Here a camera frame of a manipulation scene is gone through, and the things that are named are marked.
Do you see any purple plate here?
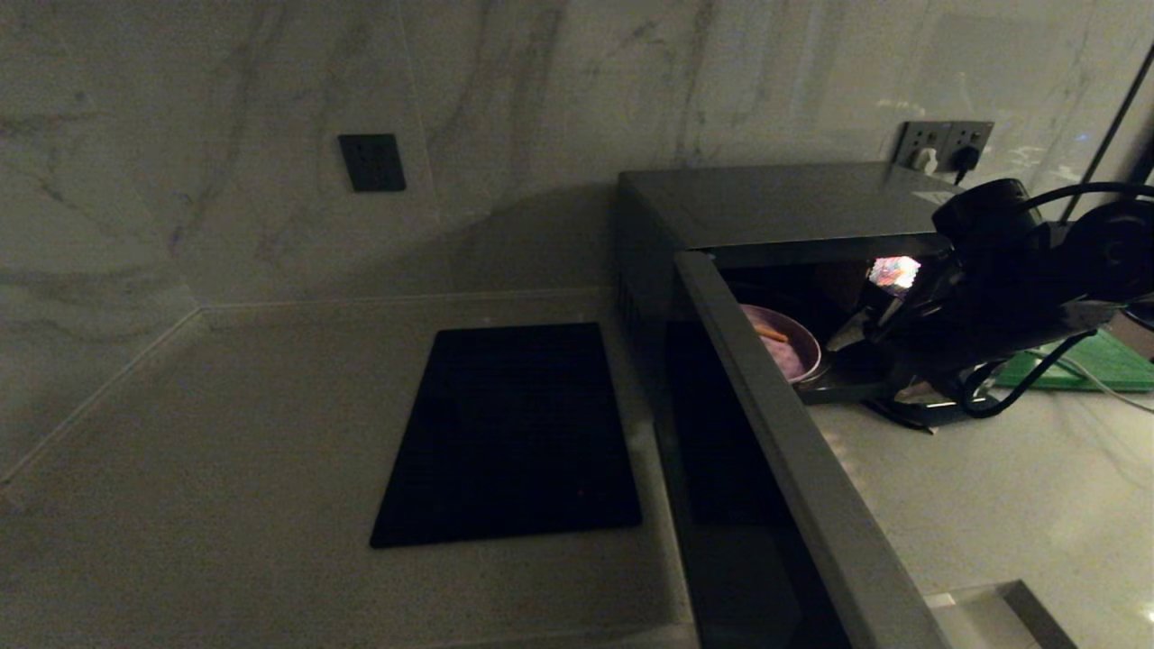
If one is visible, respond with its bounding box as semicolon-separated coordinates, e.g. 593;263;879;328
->
739;304;823;385

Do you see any white power cable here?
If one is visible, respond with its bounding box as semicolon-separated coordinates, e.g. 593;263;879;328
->
1050;356;1154;416

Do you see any dark single wall socket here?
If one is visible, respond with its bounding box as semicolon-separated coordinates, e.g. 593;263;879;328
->
337;133;408;194

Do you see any grey double wall socket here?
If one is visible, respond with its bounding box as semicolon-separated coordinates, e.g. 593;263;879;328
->
895;120;995;175

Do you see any black metal frame post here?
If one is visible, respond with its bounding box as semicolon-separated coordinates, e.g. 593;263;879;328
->
1062;50;1154;222

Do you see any black induction cooktop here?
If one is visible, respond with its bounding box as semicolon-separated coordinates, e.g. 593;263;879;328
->
369;323;643;549

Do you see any green cutting board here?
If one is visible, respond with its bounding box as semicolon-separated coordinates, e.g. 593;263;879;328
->
992;329;1154;394

